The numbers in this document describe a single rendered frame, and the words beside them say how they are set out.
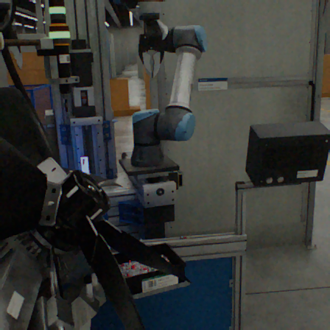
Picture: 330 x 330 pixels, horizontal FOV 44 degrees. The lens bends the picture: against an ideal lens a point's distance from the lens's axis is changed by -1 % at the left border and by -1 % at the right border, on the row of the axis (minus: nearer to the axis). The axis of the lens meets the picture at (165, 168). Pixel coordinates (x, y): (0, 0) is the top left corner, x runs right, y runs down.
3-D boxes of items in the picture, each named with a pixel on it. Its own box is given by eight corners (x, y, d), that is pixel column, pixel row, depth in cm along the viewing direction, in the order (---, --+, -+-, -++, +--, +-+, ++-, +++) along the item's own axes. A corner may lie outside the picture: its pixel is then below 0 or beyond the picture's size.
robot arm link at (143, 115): (139, 137, 188) (138, 107, 184) (167, 138, 183) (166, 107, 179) (127, 142, 177) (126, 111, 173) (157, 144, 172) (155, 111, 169)
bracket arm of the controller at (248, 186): (237, 192, 145) (237, 184, 144) (234, 189, 148) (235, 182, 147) (301, 187, 147) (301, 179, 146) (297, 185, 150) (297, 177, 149)
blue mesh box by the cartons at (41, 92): (-10, 148, 712) (-19, 90, 685) (14, 134, 833) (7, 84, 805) (40, 146, 713) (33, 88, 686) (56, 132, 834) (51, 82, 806)
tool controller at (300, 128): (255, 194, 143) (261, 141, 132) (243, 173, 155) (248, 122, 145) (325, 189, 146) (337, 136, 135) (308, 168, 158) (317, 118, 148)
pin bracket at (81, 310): (51, 320, 95) (79, 295, 94) (57, 308, 100) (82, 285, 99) (69, 337, 95) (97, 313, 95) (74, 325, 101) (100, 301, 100)
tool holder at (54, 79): (49, 85, 88) (44, 37, 86) (34, 84, 94) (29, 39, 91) (85, 82, 94) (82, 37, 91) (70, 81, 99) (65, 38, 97)
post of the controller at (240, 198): (236, 236, 149) (237, 184, 144) (234, 232, 152) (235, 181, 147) (244, 235, 150) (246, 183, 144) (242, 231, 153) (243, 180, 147)
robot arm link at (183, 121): (160, 144, 180) (180, 36, 194) (194, 146, 175) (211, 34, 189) (151, 134, 170) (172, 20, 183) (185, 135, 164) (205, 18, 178)
